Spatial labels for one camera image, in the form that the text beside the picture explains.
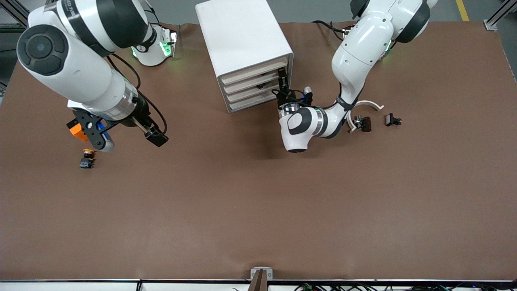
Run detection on white semicircular pipe clamp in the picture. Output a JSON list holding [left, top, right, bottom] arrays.
[[347, 100, 384, 133]]

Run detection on black left arm base cable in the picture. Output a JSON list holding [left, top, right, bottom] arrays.
[[313, 19, 356, 42]]

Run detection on yellow push button switch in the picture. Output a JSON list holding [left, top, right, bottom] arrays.
[[80, 149, 96, 169]]

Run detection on black cable bundle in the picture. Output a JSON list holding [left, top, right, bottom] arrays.
[[293, 283, 388, 291]]

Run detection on aluminium frame profile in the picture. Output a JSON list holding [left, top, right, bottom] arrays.
[[484, 0, 517, 31], [0, 0, 31, 33]]

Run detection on grey front camera bracket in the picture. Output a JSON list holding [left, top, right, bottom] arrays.
[[250, 267, 273, 291]]

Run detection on white curved plastic clip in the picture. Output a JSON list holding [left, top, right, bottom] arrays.
[[223, 67, 283, 95]]

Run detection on orange mount block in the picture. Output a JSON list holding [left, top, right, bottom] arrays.
[[67, 119, 88, 142]]

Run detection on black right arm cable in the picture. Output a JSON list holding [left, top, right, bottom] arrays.
[[107, 53, 168, 136]]

